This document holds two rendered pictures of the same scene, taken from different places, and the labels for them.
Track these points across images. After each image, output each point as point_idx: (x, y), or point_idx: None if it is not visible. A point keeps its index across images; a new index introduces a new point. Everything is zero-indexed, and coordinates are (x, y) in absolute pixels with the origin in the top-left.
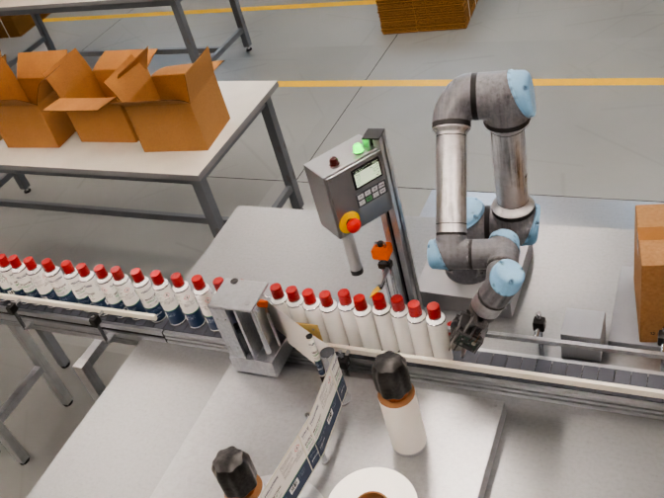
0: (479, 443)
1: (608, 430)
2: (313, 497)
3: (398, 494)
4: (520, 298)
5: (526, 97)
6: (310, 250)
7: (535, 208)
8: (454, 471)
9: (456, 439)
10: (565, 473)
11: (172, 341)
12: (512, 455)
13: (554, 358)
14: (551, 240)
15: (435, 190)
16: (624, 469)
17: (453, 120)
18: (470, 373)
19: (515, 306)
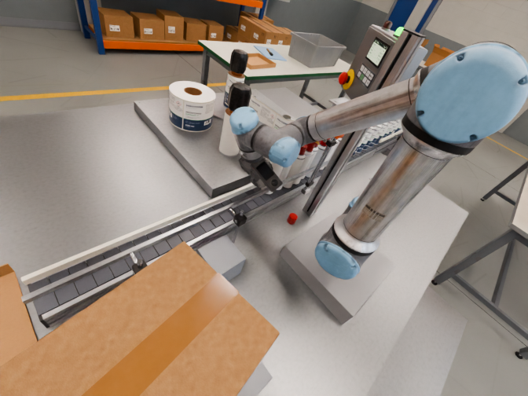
0: (199, 165)
1: (148, 223)
2: None
3: (188, 97)
4: (294, 273)
5: (439, 65)
6: (408, 214)
7: (343, 249)
8: (196, 150)
9: (212, 161)
10: (151, 188)
11: None
12: (185, 181)
13: (217, 230)
14: (351, 355)
15: (466, 321)
16: (119, 208)
17: (426, 67)
18: (246, 192)
19: (287, 262)
